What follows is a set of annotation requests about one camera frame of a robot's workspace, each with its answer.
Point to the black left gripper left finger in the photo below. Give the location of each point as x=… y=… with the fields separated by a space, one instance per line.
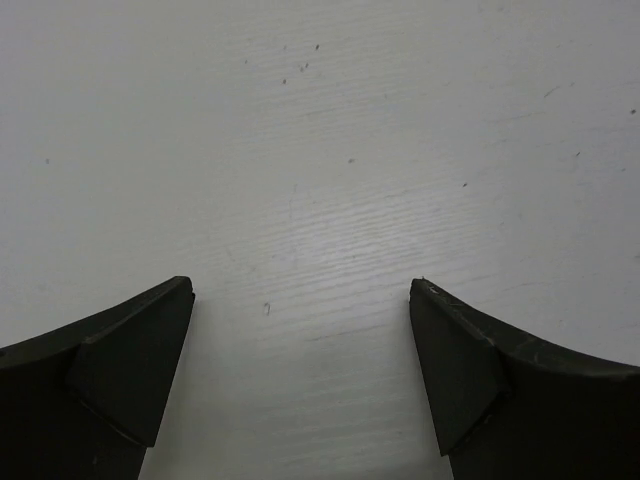
x=86 y=401

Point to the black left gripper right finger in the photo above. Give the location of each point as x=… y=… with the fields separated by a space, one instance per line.
x=507 y=404

